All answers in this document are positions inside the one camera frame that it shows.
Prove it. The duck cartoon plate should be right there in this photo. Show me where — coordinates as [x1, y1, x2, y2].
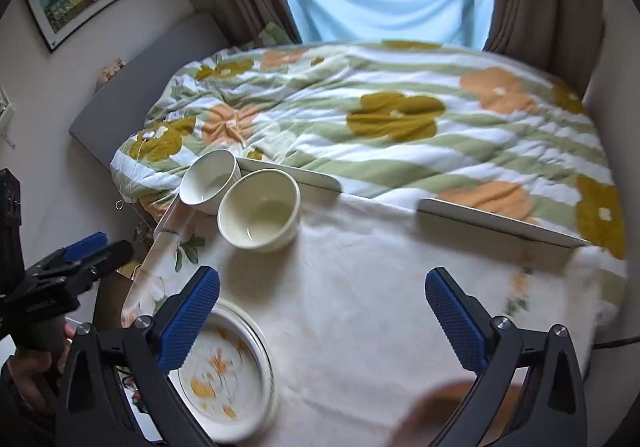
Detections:
[169, 299, 278, 445]

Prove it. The person's left hand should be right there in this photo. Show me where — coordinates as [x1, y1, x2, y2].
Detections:
[1, 319, 76, 417]

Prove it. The yellow container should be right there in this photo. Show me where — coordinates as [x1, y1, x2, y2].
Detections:
[117, 261, 141, 281]

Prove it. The white ribbed bowl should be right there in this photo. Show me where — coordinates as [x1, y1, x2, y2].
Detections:
[179, 149, 241, 215]

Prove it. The brown bowl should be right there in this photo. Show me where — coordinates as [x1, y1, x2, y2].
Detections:
[387, 381, 521, 447]

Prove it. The grey headboard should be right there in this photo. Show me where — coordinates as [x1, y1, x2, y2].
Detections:
[68, 13, 229, 168]

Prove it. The cream round bowl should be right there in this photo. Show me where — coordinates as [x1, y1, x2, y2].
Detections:
[217, 169, 302, 253]

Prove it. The floral striped duvet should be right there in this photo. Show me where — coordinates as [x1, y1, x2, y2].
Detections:
[111, 41, 626, 259]

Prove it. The black cable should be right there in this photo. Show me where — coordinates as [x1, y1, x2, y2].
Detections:
[591, 334, 640, 352]

